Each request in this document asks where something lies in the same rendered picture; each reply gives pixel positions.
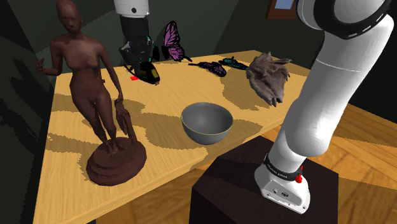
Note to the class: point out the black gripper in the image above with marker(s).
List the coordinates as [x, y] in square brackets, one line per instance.
[134, 31]

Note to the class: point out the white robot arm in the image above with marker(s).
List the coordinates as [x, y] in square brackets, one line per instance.
[325, 93]

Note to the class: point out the purple upright butterfly figure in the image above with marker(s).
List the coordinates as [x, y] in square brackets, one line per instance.
[172, 42]

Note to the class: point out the black and yellow rounded object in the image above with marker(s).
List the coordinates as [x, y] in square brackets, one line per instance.
[149, 74]

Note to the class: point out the small red flat piece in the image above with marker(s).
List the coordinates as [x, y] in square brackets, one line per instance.
[134, 78]

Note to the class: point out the brown woman statue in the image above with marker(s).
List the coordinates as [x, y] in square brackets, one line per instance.
[88, 77]

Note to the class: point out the light wooden table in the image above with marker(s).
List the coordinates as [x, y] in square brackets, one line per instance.
[186, 83]

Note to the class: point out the purple flat butterfly figure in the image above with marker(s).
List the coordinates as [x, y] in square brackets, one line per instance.
[214, 67]

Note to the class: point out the teal butterfly figure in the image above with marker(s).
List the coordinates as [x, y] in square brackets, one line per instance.
[234, 63]

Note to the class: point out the grey bowl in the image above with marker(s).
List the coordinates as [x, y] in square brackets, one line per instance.
[206, 124]

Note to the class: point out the grey-brown bird figure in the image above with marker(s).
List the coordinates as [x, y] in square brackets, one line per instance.
[266, 77]

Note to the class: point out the dark robot stand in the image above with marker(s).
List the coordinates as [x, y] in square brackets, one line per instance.
[235, 192]

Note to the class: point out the brown framed wall picture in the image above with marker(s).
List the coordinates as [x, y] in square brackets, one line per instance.
[279, 11]

